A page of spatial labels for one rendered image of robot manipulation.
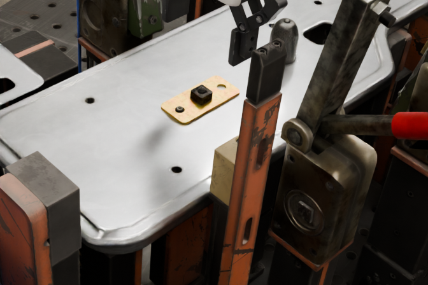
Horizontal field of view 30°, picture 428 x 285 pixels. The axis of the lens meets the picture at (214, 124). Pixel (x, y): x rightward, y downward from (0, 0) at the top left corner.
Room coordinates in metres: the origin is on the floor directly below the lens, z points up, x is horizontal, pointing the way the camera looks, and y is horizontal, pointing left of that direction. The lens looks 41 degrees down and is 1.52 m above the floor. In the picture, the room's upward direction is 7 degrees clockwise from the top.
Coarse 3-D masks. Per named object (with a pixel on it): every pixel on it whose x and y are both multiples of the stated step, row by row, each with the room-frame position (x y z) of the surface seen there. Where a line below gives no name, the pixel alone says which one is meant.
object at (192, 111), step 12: (204, 84) 0.67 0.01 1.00; (216, 84) 0.67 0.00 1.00; (228, 84) 0.67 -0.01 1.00; (180, 96) 0.64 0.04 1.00; (192, 96) 0.64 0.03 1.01; (204, 96) 0.64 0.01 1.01; (216, 96) 0.65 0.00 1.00; (228, 96) 0.65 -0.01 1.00; (168, 108) 0.62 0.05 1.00; (192, 108) 0.62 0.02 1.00; (204, 108) 0.63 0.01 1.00; (180, 120) 0.60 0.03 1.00; (192, 120) 0.61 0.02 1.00
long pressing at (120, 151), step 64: (320, 0) 0.87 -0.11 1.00; (128, 64) 0.69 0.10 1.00; (192, 64) 0.70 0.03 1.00; (384, 64) 0.74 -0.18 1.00; (0, 128) 0.57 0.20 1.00; (64, 128) 0.58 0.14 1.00; (128, 128) 0.59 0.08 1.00; (192, 128) 0.60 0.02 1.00; (128, 192) 0.50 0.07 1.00; (192, 192) 0.51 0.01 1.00
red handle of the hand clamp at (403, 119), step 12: (324, 120) 0.54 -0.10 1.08; (336, 120) 0.53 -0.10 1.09; (348, 120) 0.52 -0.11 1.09; (360, 120) 0.52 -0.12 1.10; (372, 120) 0.51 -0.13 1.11; (384, 120) 0.50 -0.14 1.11; (396, 120) 0.49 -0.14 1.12; (408, 120) 0.49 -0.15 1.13; (420, 120) 0.48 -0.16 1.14; (324, 132) 0.53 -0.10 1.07; (336, 132) 0.53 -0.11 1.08; (348, 132) 0.52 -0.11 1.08; (360, 132) 0.51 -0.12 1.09; (372, 132) 0.50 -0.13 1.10; (384, 132) 0.50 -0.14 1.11; (396, 132) 0.49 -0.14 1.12; (408, 132) 0.48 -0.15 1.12; (420, 132) 0.48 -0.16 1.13
